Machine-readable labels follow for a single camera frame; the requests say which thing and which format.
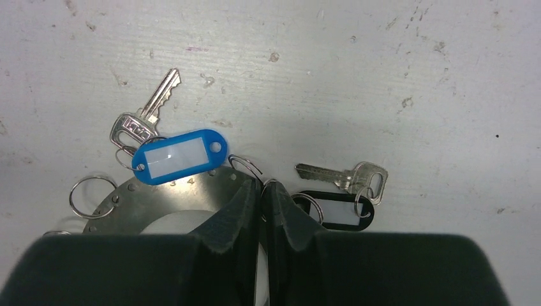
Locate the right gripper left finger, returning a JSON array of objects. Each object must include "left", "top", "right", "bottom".
[{"left": 186, "top": 180, "right": 261, "bottom": 305}]

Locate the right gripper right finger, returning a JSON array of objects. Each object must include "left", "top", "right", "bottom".
[{"left": 262, "top": 181, "right": 331, "bottom": 305}]

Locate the key with black tag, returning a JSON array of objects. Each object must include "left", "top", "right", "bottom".
[{"left": 292, "top": 161, "right": 389, "bottom": 231}]

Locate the metal keyring disc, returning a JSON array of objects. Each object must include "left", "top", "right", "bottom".
[{"left": 42, "top": 155, "right": 271, "bottom": 306}]

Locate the key with blue tag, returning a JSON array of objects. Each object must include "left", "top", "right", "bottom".
[{"left": 110, "top": 68, "right": 228, "bottom": 186}]

